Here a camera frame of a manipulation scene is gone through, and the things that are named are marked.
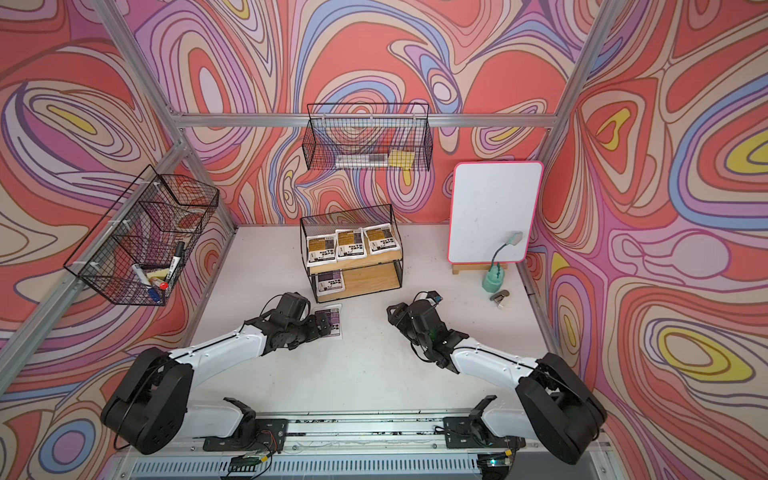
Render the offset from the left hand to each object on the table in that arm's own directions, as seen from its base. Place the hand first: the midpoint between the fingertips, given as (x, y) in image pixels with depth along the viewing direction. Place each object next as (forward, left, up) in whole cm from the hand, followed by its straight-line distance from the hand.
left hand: (325, 331), depth 89 cm
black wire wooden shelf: (+22, -10, -1) cm, 24 cm away
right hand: (+1, -21, +4) cm, 21 cm away
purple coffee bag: (+6, -2, -1) cm, 7 cm away
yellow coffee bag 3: (+22, -17, +16) cm, 33 cm away
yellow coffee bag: (+18, +1, +16) cm, 25 cm away
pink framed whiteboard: (+33, -51, +23) cm, 65 cm away
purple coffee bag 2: (+18, +1, 0) cm, 18 cm away
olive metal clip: (+12, -56, 0) cm, 57 cm away
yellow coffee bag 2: (+21, -7, +16) cm, 27 cm away
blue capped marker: (-2, +37, +23) cm, 44 cm away
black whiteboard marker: (+3, +31, +29) cm, 43 cm away
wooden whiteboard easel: (+23, -44, +1) cm, 50 cm away
